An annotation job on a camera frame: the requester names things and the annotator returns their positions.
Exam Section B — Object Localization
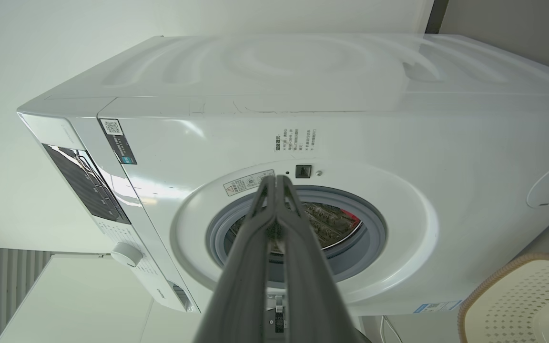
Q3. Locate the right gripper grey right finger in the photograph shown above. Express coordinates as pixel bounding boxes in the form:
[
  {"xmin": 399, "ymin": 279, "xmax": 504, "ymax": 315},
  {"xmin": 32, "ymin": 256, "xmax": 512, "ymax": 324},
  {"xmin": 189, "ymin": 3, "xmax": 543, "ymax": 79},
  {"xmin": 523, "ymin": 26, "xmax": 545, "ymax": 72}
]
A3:
[{"xmin": 277, "ymin": 174, "xmax": 369, "ymax": 343}]

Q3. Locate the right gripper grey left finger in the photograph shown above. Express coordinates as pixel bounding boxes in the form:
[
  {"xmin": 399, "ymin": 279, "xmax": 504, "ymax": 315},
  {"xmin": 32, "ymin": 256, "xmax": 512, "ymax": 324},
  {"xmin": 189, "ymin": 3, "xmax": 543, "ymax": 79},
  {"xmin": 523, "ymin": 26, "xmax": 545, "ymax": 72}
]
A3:
[{"xmin": 193, "ymin": 176, "xmax": 277, "ymax": 343}]

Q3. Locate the red garment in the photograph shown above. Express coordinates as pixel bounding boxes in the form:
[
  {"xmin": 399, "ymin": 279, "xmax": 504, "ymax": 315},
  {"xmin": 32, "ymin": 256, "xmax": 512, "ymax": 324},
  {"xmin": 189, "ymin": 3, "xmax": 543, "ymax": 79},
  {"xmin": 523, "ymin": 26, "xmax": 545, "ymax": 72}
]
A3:
[{"xmin": 340, "ymin": 209, "xmax": 362, "ymax": 230}]

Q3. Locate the cream perforated laundry basket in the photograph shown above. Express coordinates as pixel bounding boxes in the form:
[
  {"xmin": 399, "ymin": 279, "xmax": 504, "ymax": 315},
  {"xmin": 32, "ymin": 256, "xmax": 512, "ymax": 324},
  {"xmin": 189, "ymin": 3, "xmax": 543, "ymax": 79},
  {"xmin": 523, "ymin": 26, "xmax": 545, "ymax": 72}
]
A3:
[{"xmin": 457, "ymin": 252, "xmax": 549, "ymax": 343}]

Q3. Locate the white cabinet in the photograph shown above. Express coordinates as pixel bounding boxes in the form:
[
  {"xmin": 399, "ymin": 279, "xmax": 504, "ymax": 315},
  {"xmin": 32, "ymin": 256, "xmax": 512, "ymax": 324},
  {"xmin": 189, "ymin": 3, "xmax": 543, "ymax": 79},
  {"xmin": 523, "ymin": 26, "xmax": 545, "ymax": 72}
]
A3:
[{"xmin": 0, "ymin": 252, "xmax": 201, "ymax": 343}]

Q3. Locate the white front-load washing machine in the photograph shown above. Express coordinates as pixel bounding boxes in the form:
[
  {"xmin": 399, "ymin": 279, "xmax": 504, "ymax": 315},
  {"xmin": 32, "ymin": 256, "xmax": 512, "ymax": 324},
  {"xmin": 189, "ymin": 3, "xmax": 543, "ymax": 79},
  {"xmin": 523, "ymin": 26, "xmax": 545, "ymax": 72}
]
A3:
[{"xmin": 17, "ymin": 33, "xmax": 549, "ymax": 317}]

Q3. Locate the white baseboard with black strip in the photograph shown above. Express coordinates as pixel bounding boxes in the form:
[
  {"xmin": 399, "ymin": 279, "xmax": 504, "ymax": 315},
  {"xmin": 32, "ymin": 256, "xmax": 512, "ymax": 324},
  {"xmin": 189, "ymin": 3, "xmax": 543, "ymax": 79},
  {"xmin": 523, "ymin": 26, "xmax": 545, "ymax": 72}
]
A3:
[{"xmin": 417, "ymin": 0, "xmax": 449, "ymax": 35}]

